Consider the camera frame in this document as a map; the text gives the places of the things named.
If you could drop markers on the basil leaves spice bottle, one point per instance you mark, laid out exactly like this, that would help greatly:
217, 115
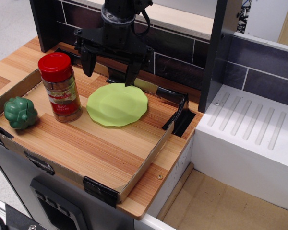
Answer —
58, 78

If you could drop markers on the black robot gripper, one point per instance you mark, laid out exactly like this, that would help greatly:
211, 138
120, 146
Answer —
117, 38

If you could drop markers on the light green plastic plate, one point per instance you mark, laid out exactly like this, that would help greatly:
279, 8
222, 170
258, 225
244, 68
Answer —
117, 105

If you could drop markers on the green toy bell pepper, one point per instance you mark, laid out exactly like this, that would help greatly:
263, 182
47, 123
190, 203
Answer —
20, 112

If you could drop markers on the dark grey vertical post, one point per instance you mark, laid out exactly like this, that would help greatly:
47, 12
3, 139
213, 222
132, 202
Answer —
224, 26

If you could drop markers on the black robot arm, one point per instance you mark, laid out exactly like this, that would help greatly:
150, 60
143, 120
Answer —
116, 39

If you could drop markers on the white sink drainboard unit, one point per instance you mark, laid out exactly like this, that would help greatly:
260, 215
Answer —
242, 139

